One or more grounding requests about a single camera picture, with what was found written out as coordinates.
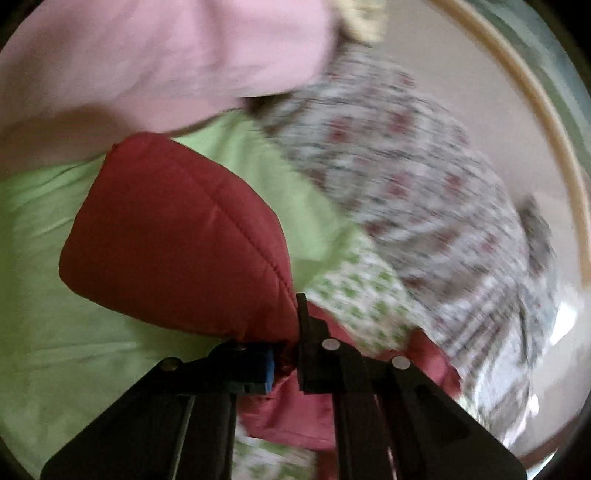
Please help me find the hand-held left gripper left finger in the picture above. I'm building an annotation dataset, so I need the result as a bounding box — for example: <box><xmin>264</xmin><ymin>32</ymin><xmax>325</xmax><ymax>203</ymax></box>
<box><xmin>41</xmin><ymin>340</ymin><xmax>277</xmax><ymax>480</ymax></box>

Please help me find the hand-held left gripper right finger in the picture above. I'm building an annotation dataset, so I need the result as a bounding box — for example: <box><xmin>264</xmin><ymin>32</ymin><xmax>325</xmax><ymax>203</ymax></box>
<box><xmin>295</xmin><ymin>292</ymin><xmax>528</xmax><ymax>480</ymax></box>

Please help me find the red quilted jacket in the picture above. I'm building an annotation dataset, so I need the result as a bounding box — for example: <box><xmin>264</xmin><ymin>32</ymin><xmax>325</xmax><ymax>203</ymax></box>
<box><xmin>59</xmin><ymin>131</ymin><xmax>463</xmax><ymax>480</ymax></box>

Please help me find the floral bed sheet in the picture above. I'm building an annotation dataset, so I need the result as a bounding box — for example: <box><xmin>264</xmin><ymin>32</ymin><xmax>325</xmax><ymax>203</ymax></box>
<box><xmin>249</xmin><ymin>45</ymin><xmax>560</xmax><ymax>455</ymax></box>

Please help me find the green checkered blanket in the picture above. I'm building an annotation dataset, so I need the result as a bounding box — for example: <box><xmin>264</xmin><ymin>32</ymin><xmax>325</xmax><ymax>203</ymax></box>
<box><xmin>0</xmin><ymin>110</ymin><xmax>419</xmax><ymax>480</ymax></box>

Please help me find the pink quilt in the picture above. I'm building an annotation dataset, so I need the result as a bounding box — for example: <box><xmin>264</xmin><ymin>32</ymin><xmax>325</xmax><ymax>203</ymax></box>
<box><xmin>0</xmin><ymin>0</ymin><xmax>339</xmax><ymax>172</ymax></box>

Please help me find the yellow floral cloth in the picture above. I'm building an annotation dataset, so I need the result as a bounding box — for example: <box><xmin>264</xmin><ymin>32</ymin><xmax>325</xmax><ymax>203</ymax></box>
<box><xmin>331</xmin><ymin>0</ymin><xmax>389</xmax><ymax>45</ymax></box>

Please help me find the wooden bed rail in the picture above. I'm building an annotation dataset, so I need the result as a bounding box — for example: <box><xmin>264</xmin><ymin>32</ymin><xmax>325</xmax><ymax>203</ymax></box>
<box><xmin>427</xmin><ymin>0</ymin><xmax>591</xmax><ymax>261</ymax></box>

